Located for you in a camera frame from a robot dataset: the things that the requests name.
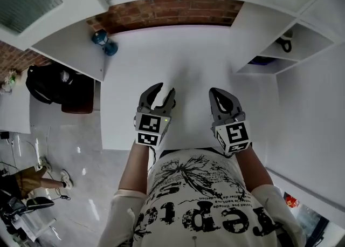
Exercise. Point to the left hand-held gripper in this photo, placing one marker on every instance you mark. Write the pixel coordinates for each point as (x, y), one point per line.
(149, 127)

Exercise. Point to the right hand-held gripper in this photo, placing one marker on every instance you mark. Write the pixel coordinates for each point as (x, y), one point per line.
(237, 135)

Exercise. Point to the person's right forearm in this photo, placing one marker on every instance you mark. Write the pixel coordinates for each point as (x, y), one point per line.
(253, 167)

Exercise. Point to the person's left forearm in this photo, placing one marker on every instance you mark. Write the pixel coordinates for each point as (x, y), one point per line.
(134, 167)

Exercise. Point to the black purple round fan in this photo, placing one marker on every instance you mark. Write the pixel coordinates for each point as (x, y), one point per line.
(261, 61)

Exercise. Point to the teal lantern ornament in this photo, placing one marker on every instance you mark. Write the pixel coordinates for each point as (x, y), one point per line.
(103, 42)

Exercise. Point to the wooden chair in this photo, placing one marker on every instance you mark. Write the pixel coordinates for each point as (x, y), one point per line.
(78, 104)

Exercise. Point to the black backpack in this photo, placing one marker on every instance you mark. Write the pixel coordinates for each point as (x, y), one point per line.
(56, 84)

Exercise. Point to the person's white printed t-shirt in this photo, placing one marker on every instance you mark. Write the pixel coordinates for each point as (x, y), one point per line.
(205, 208)

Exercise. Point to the red box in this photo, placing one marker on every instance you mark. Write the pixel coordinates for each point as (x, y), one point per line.
(291, 200)

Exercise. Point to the black framed window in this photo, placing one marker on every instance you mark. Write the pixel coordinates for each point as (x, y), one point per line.
(307, 219)

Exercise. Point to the white side table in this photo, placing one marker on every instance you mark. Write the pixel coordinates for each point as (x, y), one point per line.
(13, 111)

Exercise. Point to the small flower vase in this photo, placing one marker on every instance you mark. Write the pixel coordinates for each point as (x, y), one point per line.
(10, 78)

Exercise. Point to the black bag with white logo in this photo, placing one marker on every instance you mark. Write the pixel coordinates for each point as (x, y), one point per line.
(32, 204)

